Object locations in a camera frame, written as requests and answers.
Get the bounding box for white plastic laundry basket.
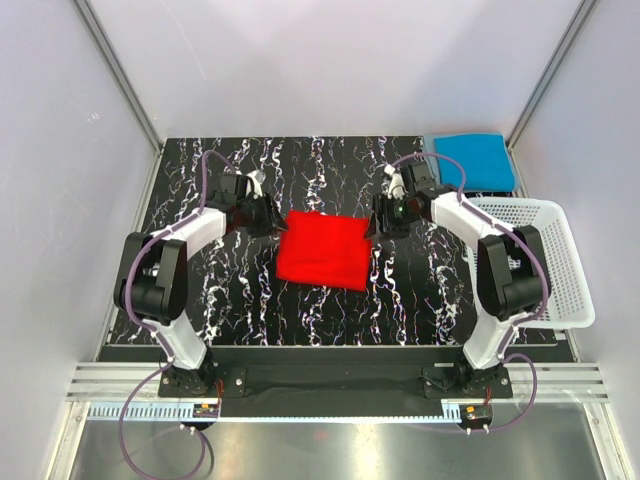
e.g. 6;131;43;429
469;196;595;330

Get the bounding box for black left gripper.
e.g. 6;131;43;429
238;192;289;238

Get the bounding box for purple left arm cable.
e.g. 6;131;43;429
117;149;251;476

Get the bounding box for right small connector box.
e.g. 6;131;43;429
461;404;493;429

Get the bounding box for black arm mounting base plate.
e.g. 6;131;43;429
160;346;513;419

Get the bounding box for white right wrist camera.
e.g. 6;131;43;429
384;164;406;200

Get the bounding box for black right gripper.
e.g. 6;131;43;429
363;194;421;242

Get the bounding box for aluminium corner post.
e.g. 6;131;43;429
71;0;164;155
506;0;600;151

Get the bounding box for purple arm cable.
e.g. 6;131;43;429
117;149;251;476
392;153;549;431

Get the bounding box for right aluminium corner post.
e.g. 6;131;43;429
506;0;600;151

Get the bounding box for red t-shirt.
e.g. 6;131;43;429
276;210;372;292

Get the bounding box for left aluminium corner post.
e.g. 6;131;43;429
71;0;164;155

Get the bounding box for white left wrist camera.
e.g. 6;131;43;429
247;170;265;199

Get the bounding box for folded blue t-shirt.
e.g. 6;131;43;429
433;133;517;192

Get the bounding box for aluminium frame rail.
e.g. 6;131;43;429
66;362;609;424

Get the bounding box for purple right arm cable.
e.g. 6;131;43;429
392;153;549;431

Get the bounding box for left small connector box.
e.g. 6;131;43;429
193;403;220;418

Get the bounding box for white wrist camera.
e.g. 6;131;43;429
384;164;406;200
247;170;265;199

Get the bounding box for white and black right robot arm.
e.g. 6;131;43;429
366;154;551;397

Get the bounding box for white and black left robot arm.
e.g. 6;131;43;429
114;170;287;396

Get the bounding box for small connector box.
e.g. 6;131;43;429
193;403;220;418
461;404;493;429

